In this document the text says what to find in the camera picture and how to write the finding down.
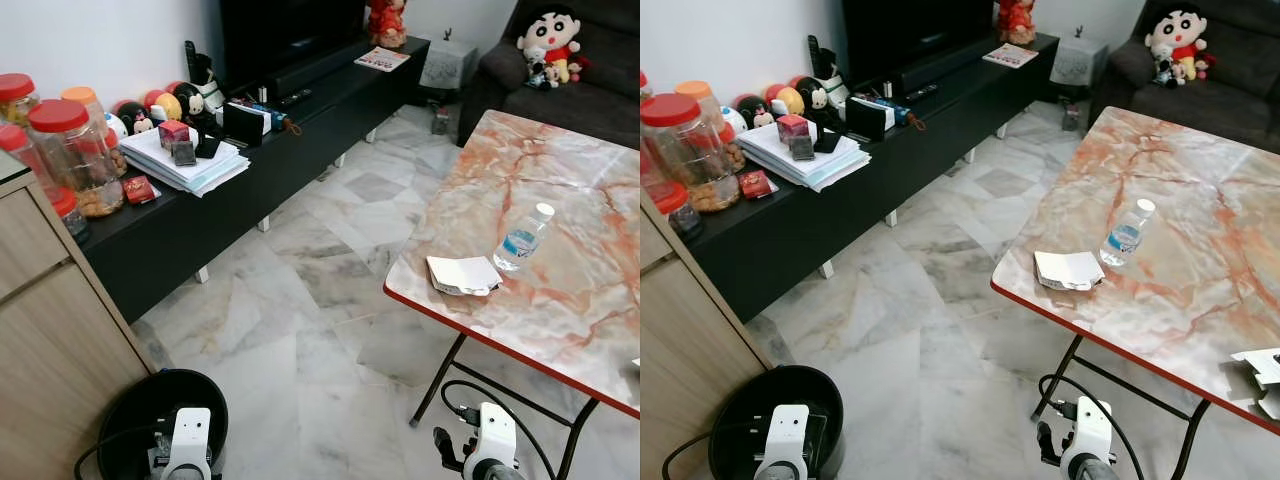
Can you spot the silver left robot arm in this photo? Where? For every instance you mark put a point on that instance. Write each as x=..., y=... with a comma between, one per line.
x=186, y=474
x=782, y=473

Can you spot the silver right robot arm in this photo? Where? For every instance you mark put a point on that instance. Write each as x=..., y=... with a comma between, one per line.
x=508, y=473
x=1090, y=470

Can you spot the black round rubbish bin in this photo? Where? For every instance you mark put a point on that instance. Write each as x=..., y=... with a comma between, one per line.
x=740, y=400
x=130, y=410

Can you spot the light wooden cabinet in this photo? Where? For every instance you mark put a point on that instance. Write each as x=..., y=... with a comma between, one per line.
x=50, y=340
x=690, y=360

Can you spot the white torn paper box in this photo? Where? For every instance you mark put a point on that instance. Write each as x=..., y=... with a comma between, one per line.
x=1262, y=375

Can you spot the clear plastic water bottle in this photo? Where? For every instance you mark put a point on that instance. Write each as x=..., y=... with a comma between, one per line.
x=522, y=240
x=1126, y=236

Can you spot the marble top folding table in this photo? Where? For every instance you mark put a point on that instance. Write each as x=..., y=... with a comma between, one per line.
x=1190, y=260
x=560, y=250

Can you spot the long black TV console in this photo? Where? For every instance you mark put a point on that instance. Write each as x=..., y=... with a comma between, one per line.
x=250, y=190
x=860, y=190

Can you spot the small flat red box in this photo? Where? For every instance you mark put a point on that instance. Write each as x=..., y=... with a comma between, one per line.
x=139, y=190
x=755, y=185

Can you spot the small red lid jar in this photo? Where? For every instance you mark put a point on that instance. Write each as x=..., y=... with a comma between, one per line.
x=68, y=212
x=678, y=208

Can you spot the stack of white papers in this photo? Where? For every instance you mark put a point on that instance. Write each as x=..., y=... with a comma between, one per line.
x=825, y=168
x=200, y=172

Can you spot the small grey box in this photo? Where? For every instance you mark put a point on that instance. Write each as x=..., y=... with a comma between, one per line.
x=184, y=153
x=803, y=148

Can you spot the small black case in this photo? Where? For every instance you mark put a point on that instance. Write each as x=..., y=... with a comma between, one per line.
x=209, y=146
x=828, y=141

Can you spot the large red lid snack jar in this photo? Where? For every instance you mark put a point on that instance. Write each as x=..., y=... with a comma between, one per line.
x=75, y=160
x=690, y=155

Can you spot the pink red cube box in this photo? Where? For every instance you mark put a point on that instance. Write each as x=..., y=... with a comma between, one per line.
x=792, y=127
x=173, y=133

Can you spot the black rectangular box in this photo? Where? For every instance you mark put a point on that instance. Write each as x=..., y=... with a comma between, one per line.
x=242, y=125
x=865, y=120

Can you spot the small dark floor object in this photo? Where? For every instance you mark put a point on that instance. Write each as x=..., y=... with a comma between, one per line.
x=441, y=121
x=1071, y=116

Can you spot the round red mouse plush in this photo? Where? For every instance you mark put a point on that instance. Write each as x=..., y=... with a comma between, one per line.
x=752, y=110
x=133, y=118

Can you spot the blue white flat box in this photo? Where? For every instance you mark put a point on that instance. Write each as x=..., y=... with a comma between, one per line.
x=895, y=108
x=272, y=112

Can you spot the round yellow plush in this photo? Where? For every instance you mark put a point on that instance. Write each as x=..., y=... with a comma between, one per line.
x=167, y=105
x=789, y=100

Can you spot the black mouse plush toy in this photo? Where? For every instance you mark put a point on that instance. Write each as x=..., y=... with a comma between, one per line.
x=822, y=98
x=203, y=95

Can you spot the tall red lid jar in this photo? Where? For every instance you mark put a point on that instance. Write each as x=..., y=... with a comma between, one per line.
x=22, y=160

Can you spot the black remote control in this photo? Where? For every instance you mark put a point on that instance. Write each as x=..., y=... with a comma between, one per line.
x=296, y=98
x=921, y=92

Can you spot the orange lid plastic jar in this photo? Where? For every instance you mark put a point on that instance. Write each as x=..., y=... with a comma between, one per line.
x=700, y=93
x=85, y=100

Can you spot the grey patterned box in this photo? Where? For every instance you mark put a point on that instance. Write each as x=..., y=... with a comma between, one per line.
x=448, y=65
x=1078, y=62

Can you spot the black soundbar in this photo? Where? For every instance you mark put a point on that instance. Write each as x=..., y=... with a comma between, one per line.
x=315, y=70
x=940, y=65

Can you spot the dark grey sofa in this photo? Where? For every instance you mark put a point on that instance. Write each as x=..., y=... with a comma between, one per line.
x=600, y=90
x=1240, y=95

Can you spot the small black white plush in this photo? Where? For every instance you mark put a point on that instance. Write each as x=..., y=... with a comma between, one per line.
x=543, y=70
x=1165, y=67

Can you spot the white red printed booklet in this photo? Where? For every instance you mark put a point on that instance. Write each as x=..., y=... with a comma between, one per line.
x=1011, y=55
x=383, y=59

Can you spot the red lid nut jar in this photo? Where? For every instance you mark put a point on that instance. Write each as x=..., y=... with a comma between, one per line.
x=15, y=95

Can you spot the black television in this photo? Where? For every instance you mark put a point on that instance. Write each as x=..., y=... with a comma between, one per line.
x=290, y=30
x=915, y=25

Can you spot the red dressed doll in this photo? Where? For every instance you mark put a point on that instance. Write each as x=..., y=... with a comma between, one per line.
x=1016, y=22
x=386, y=25

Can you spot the cartoon boy plush toy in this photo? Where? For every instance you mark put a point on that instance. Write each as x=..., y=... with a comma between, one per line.
x=552, y=35
x=1180, y=32

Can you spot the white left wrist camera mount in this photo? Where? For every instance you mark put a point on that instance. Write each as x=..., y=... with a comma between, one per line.
x=784, y=432
x=189, y=435

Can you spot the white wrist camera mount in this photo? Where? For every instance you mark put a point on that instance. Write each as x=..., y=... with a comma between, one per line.
x=784, y=432
x=189, y=435
x=494, y=430
x=1088, y=425

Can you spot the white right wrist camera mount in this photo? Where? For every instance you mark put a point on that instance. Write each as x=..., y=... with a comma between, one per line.
x=494, y=430
x=1088, y=425

